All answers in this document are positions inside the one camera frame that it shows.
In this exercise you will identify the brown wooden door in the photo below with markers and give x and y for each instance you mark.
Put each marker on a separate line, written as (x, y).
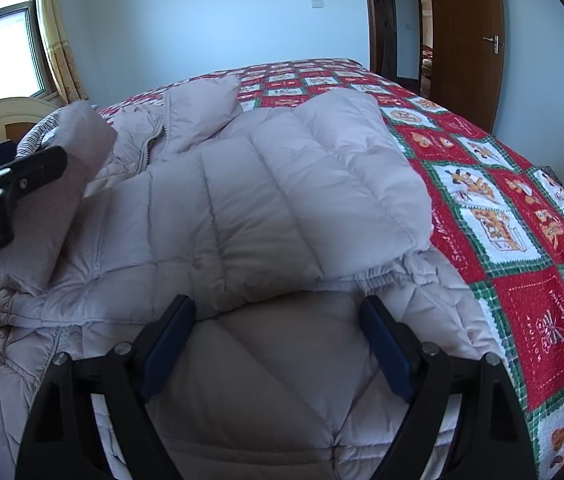
(462, 70)

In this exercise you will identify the beige quilted down jacket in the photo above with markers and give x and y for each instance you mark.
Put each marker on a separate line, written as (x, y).
(262, 185)

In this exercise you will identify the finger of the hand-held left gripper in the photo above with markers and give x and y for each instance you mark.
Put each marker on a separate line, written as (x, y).
(36, 166)

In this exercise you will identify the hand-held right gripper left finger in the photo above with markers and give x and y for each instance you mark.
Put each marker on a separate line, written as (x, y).
(166, 347)

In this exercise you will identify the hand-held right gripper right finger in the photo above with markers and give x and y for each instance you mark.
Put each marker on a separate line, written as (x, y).
(387, 352)

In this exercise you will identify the striped cloth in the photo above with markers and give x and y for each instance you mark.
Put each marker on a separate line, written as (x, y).
(31, 137)

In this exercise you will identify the red printed patchwork quilt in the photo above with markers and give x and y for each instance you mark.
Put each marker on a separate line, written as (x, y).
(512, 240)

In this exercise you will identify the yellow patterned curtain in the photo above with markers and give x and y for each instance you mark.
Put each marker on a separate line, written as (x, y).
(61, 60)

